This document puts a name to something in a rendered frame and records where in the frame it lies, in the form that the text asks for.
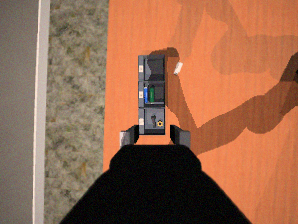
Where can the grey usb stick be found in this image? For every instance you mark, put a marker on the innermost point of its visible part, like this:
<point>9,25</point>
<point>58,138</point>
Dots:
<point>178,67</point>

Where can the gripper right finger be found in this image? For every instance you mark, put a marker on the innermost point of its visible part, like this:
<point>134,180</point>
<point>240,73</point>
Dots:
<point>179,136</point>

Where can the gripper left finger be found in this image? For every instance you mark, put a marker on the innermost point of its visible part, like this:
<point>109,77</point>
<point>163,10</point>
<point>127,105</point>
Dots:
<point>130,136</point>

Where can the dark grey rack of three bins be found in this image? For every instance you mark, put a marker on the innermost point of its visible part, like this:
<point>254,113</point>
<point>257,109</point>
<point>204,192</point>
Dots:
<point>151,74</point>

